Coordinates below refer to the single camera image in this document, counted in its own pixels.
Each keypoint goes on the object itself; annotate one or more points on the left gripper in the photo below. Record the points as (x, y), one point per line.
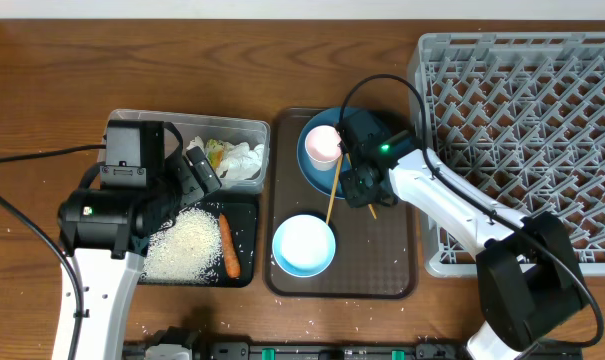
(192, 189)

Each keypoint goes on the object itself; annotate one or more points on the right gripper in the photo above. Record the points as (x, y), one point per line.
(352, 196)

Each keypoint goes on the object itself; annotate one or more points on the white tissue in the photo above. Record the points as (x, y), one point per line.
(196, 142)
(240, 162)

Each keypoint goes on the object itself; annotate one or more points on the green yellow snack wrapper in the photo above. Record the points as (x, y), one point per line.
(215, 151)

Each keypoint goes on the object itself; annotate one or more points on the wooden chopstick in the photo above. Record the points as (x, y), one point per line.
(334, 188)
(372, 211)

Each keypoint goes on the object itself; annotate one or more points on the pink cup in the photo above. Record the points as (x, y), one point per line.
(322, 145)

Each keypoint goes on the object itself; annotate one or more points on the white rice pile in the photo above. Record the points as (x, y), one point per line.
(186, 252)

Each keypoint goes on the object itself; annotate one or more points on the light blue bowl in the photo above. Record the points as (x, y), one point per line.
(303, 246)

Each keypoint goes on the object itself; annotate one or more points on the orange carrot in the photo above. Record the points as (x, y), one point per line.
(231, 261)

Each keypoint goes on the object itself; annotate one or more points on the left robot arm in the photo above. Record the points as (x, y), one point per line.
(105, 228)

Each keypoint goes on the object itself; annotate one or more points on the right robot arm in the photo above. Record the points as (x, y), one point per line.
(528, 277)

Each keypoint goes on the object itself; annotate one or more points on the grey dishwasher rack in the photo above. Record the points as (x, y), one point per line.
(521, 116)

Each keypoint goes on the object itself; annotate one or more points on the clear plastic bin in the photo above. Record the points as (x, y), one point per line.
(232, 130)

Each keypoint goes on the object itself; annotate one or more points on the dark blue plate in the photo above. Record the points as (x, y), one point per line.
(323, 180)

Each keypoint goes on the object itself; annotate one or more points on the brown serving tray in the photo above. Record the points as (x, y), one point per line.
(375, 257)

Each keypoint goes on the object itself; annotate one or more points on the black tray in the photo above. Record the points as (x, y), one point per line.
(242, 213)

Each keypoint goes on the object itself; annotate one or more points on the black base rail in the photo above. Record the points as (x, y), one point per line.
(244, 351)

